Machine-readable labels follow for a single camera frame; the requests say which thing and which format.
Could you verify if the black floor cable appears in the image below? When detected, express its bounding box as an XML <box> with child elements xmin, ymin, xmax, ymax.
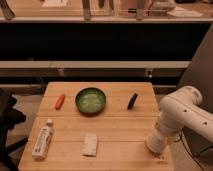
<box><xmin>173</xmin><ymin>131</ymin><xmax>213</xmax><ymax>171</ymax></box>

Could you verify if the white tube bottle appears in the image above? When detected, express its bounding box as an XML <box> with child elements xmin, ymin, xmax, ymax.
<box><xmin>32</xmin><ymin>119</ymin><xmax>53</xmax><ymax>160</ymax></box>

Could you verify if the black office chair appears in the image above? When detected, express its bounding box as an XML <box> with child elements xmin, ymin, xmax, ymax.
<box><xmin>0</xmin><ymin>88</ymin><xmax>28</xmax><ymax>171</ymax></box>

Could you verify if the green bowl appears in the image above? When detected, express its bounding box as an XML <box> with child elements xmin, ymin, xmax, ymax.
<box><xmin>75</xmin><ymin>87</ymin><xmax>106</xmax><ymax>115</ymax></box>

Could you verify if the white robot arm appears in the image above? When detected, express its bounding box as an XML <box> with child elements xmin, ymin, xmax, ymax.
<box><xmin>146</xmin><ymin>86</ymin><xmax>213</xmax><ymax>154</ymax></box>

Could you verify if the black oval object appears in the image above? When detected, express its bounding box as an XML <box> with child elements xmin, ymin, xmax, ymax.
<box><xmin>127</xmin><ymin>93</ymin><xmax>138</xmax><ymax>110</ymax></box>

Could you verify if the white eraser block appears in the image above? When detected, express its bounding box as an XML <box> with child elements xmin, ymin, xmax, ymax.
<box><xmin>82</xmin><ymin>133</ymin><xmax>98</xmax><ymax>157</ymax></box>

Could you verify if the orange carrot toy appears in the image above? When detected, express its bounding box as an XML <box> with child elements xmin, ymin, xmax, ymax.
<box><xmin>55</xmin><ymin>94</ymin><xmax>65</xmax><ymax>110</ymax></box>

